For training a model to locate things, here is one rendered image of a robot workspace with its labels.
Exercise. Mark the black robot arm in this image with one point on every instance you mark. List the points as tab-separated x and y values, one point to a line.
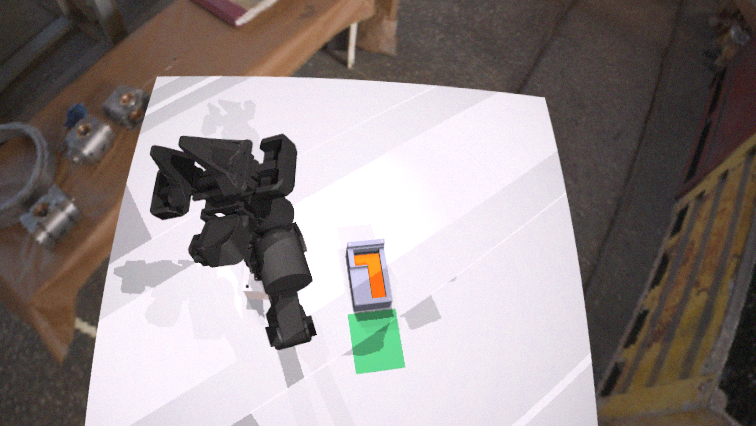
275	252

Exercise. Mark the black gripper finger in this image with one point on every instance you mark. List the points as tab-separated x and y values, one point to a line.
178	169
227	160

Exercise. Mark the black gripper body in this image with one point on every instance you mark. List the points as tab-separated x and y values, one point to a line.
274	178

